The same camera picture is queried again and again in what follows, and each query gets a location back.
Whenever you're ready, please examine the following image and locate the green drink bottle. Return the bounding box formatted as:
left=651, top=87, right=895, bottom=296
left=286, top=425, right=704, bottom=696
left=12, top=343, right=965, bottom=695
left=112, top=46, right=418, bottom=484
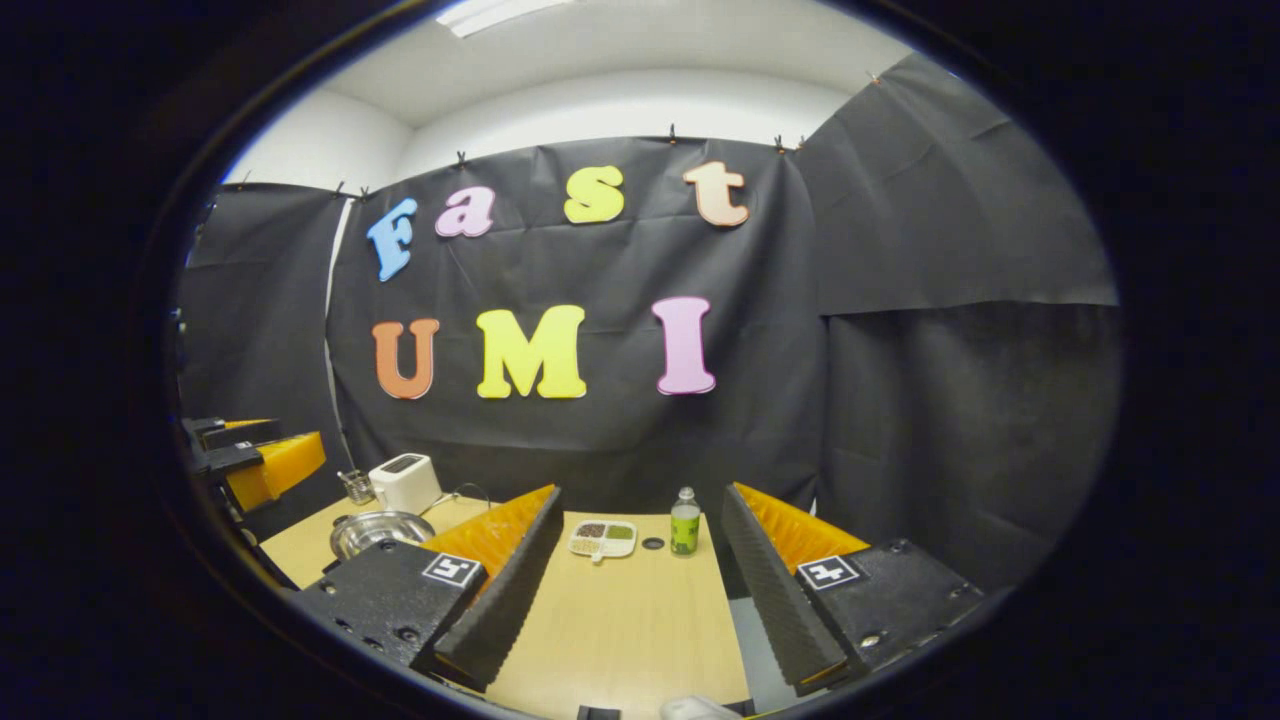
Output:
left=670, top=487, right=703, bottom=558

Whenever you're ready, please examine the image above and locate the row of small cloth clips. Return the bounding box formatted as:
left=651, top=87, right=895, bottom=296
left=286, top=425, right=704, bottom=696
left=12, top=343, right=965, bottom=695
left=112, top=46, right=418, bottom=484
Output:
left=238, top=68, right=883, bottom=199

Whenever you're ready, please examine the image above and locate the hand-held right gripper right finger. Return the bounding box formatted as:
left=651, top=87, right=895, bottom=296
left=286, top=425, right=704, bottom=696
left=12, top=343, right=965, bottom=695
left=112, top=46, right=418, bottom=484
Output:
left=720, top=482, right=988, bottom=698

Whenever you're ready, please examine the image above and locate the stainless steel pot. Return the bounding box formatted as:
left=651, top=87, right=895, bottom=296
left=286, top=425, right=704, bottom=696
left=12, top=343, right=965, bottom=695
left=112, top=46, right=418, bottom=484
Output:
left=330, top=510, right=438, bottom=562

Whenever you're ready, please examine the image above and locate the white toaster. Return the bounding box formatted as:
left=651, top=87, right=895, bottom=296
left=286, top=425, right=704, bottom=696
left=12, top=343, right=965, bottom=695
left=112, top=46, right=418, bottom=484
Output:
left=368, top=453, right=443, bottom=516

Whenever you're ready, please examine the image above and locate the white divided grain dish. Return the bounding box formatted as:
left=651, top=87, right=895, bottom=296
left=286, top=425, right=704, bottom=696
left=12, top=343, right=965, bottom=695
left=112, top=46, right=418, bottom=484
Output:
left=568, top=520, right=639, bottom=564

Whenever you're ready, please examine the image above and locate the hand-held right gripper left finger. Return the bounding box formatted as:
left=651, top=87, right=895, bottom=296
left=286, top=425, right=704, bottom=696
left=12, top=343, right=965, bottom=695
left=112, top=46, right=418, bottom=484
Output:
left=290, top=484, right=567, bottom=694

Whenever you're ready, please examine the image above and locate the ceiling light panel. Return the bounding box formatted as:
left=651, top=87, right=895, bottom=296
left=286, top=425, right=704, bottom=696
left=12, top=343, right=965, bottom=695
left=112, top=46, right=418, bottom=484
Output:
left=436, top=0, right=573, bottom=39

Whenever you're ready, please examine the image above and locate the black backdrop cloth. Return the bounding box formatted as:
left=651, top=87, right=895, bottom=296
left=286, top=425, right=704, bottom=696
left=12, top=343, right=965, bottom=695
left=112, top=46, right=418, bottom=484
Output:
left=175, top=52, right=1121, bottom=593

